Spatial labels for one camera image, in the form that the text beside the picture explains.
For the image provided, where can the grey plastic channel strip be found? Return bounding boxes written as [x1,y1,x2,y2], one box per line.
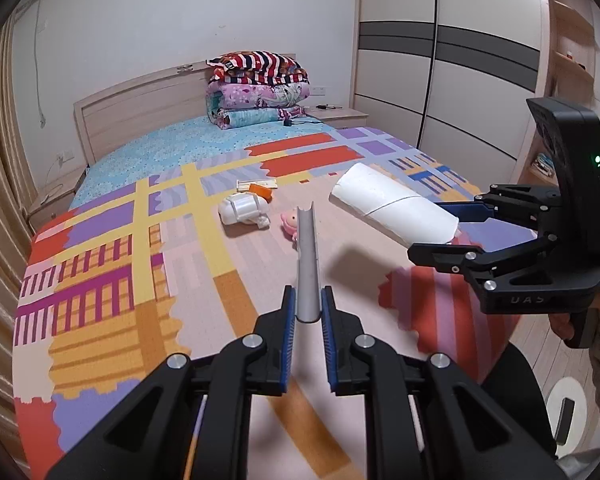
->
[296,204,322,324]

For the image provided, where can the white paper roll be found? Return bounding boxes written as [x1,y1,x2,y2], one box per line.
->
[329,162,460,248]

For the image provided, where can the pink round doll toy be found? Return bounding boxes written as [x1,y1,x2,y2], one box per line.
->
[279,210,299,243]

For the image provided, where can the white plastic container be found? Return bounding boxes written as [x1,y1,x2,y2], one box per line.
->
[218,192,271,230]

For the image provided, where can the orange plastic lid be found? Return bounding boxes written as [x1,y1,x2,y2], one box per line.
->
[248,183,273,203]

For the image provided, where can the white paper label card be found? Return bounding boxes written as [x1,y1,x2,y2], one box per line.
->
[236,178,278,192]

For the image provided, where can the white round floor device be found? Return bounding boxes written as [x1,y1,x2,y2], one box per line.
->
[546,377,588,457]

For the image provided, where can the colourful patterned bed mat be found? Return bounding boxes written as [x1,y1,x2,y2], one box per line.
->
[12,127,517,479]

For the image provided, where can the white grey wardrobe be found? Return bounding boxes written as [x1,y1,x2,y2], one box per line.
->
[352,0,548,188]

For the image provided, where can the right wooden nightstand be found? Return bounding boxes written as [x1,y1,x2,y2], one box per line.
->
[304,106,368,129]

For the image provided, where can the wooden nightstand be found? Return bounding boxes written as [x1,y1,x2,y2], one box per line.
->
[304,106,368,129]
[27,166,87,233]

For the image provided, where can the wooden open shelf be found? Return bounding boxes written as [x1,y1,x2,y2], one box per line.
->
[511,0,600,189]

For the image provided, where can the blue floral bed sheet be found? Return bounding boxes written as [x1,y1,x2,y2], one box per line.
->
[71,116,332,208]

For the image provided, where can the striped folded blanket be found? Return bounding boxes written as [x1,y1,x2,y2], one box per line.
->
[206,51,309,86]

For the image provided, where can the pink purple folded quilt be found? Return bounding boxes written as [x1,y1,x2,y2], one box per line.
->
[206,81,310,129]

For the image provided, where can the left wooden nightstand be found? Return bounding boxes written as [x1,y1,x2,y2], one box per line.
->
[27,166,87,233]

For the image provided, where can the wooden headboard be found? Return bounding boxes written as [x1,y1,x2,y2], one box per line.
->
[73,62,212,167]

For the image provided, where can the golden striped curtain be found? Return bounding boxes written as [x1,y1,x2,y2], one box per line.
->
[0,20,36,465]

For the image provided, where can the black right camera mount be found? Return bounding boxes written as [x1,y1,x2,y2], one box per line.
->
[527,98,600,266]

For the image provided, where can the wall cable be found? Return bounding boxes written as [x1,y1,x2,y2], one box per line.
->
[32,0,48,130]

